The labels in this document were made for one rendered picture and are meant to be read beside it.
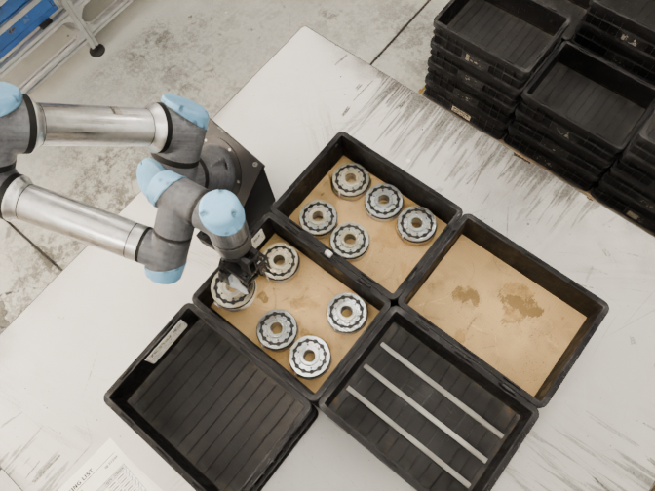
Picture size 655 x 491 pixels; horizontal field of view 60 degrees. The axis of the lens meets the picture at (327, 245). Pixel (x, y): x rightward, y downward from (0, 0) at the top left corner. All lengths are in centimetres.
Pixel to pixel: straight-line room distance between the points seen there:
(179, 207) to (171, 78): 196
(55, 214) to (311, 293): 64
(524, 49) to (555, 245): 89
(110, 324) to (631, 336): 143
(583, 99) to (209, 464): 182
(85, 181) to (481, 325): 197
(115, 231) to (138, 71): 198
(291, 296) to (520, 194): 74
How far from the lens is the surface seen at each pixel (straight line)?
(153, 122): 135
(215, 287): 133
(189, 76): 296
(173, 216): 108
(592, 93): 243
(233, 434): 145
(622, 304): 173
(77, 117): 127
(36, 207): 121
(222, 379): 147
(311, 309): 146
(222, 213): 100
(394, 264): 149
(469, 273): 150
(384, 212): 151
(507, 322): 148
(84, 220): 118
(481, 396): 144
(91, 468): 170
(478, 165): 178
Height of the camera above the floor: 224
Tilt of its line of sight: 69 degrees down
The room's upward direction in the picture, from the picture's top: 11 degrees counter-clockwise
